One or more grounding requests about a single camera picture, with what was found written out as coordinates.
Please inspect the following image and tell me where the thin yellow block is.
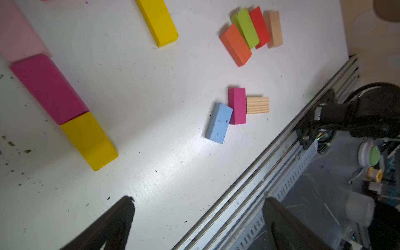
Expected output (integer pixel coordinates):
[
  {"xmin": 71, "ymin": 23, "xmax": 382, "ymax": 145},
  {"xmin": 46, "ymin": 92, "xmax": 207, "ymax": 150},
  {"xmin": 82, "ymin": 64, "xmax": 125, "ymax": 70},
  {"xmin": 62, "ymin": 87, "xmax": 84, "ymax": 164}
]
[{"xmin": 61, "ymin": 112, "xmax": 118, "ymax": 171}]

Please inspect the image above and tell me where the magenta slanted block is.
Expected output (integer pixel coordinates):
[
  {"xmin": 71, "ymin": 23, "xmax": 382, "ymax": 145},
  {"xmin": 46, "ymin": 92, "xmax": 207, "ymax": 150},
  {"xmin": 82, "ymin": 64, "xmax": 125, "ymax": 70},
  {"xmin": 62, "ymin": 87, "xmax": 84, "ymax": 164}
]
[{"xmin": 228, "ymin": 88, "xmax": 246, "ymax": 125}]

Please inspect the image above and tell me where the light pink block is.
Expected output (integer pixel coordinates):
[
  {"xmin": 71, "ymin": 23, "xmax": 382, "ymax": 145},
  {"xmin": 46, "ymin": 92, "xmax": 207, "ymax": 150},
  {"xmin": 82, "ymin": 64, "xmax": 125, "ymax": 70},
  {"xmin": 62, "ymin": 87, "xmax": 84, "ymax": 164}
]
[{"xmin": 1, "ymin": 1, "xmax": 52, "ymax": 63}]

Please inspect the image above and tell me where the white tape roll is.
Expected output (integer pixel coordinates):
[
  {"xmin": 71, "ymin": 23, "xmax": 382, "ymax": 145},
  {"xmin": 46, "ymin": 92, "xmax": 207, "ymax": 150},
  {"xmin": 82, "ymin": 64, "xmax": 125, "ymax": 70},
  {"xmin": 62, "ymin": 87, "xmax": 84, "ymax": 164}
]
[{"xmin": 345, "ymin": 192, "xmax": 376, "ymax": 227}]

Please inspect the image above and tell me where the yellow solder spool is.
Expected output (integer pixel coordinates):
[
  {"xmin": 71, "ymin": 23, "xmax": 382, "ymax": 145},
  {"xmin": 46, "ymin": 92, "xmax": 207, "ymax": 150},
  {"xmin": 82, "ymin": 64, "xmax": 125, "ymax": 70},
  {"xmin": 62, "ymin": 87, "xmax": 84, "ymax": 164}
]
[{"xmin": 367, "ymin": 167, "xmax": 383, "ymax": 183}]

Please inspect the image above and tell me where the tan wood block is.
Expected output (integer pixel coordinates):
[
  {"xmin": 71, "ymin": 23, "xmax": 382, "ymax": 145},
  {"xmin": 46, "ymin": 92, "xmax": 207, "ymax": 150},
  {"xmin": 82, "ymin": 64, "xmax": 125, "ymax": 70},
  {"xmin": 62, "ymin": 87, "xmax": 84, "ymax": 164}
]
[{"xmin": 264, "ymin": 10, "xmax": 283, "ymax": 49}]

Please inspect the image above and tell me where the green lidded white jar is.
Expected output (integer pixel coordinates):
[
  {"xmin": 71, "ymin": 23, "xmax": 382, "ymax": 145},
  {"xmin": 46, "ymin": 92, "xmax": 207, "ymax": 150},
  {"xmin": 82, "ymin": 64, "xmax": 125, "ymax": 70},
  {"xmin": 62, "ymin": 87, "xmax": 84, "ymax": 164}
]
[{"xmin": 358, "ymin": 141, "xmax": 381, "ymax": 167}]

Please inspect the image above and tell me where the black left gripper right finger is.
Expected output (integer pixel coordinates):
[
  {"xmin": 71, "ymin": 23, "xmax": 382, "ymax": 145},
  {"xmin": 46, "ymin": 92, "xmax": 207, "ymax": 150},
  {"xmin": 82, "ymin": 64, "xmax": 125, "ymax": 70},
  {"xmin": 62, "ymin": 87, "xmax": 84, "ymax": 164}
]
[{"xmin": 262, "ymin": 197, "xmax": 331, "ymax": 250}]

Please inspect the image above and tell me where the red block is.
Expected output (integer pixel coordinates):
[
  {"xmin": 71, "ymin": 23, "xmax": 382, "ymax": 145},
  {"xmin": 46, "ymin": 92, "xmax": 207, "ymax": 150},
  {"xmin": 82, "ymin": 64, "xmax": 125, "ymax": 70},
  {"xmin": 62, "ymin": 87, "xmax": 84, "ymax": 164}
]
[{"xmin": 249, "ymin": 6, "xmax": 271, "ymax": 49}]

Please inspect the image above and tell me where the ridged wood block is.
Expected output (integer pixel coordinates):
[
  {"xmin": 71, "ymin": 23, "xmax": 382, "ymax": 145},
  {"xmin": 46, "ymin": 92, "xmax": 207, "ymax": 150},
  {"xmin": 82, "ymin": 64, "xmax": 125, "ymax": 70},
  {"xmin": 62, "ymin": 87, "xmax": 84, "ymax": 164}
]
[{"xmin": 246, "ymin": 97, "xmax": 269, "ymax": 115}]

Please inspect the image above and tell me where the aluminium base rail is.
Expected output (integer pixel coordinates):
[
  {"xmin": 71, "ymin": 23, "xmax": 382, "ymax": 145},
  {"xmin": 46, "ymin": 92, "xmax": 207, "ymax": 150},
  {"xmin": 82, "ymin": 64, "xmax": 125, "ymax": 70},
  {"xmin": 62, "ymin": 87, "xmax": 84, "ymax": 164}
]
[{"xmin": 174, "ymin": 55, "xmax": 359, "ymax": 250}]

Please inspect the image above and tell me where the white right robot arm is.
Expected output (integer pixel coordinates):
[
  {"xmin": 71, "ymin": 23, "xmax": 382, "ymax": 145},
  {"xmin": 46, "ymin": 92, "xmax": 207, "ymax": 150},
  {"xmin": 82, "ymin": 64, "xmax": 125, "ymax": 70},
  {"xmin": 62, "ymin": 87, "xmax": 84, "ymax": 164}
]
[{"xmin": 314, "ymin": 82, "xmax": 400, "ymax": 139}]

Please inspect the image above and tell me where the dark pink block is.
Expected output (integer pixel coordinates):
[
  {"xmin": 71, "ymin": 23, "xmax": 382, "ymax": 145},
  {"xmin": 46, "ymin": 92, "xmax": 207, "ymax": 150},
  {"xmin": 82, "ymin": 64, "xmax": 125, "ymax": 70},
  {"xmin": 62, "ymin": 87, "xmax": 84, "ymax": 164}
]
[{"xmin": 10, "ymin": 54, "xmax": 89, "ymax": 125}]

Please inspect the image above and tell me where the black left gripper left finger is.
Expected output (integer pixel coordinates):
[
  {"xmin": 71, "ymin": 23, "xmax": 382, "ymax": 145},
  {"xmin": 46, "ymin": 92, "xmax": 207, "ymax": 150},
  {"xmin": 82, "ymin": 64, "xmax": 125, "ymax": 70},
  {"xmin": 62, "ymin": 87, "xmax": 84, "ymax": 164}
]
[{"xmin": 62, "ymin": 196, "xmax": 135, "ymax": 250}]

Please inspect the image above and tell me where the blue block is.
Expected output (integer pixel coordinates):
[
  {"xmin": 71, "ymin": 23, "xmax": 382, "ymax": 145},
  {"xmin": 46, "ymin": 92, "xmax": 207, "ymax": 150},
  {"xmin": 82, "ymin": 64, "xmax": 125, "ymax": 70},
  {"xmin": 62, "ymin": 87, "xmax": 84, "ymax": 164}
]
[{"xmin": 205, "ymin": 103, "xmax": 233, "ymax": 144}]

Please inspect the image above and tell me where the green block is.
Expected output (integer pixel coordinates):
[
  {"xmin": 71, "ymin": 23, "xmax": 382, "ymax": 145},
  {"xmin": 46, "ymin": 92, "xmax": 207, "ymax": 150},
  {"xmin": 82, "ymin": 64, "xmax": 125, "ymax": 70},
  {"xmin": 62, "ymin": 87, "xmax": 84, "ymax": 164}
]
[{"xmin": 231, "ymin": 8, "xmax": 260, "ymax": 50}]

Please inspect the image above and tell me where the orange-red block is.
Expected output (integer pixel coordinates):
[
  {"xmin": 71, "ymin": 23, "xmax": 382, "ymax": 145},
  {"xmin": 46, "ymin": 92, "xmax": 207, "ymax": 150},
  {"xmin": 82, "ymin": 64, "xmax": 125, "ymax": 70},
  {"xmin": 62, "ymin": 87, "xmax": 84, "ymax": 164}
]
[{"xmin": 219, "ymin": 24, "xmax": 252, "ymax": 67}]

